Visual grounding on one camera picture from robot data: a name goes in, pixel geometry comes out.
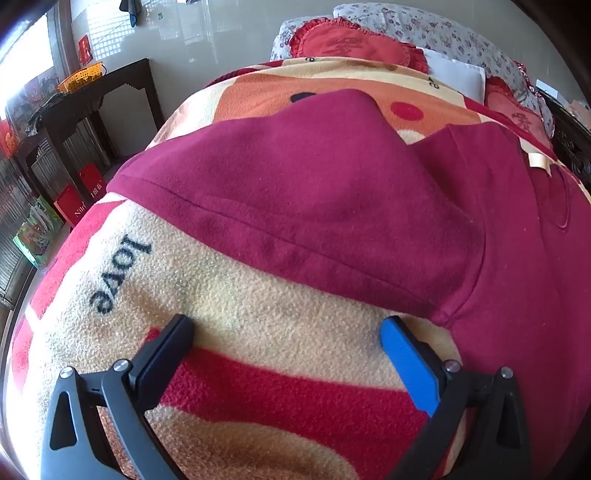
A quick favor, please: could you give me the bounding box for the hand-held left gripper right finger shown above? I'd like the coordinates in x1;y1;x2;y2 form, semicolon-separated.
379;315;533;480

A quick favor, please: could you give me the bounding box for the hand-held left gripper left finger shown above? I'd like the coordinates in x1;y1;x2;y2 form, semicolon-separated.
39;314;195;480

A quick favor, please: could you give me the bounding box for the maroon fleece sweater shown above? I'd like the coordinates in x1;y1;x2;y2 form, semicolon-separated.
106;89;591;480

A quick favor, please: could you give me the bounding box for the printed fleece blanket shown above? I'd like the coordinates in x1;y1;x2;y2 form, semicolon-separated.
4;55;591;480

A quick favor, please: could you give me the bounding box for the colourful printed gift bag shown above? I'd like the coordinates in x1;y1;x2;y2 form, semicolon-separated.
13;196;65;269

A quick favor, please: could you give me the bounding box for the small red heart pillow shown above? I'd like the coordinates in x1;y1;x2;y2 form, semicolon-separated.
485;76;556;149

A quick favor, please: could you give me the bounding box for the dark carved wooden headboard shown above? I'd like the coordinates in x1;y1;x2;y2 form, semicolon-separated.
536;85;591;197

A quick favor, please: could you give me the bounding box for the dark wooden side table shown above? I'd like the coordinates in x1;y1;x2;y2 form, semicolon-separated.
14;58;163;195

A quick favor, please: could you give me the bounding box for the yellow plastic basket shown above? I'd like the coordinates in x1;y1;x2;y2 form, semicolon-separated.
58;61;105;92

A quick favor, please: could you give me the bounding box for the white pillow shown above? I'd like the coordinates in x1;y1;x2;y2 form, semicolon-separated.
422;48;487;101

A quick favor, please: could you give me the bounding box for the large red heart pillow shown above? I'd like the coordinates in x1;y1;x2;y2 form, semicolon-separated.
288;17;431;75

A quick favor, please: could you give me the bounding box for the floral quilt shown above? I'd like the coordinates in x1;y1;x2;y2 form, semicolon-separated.
271;2;555;138

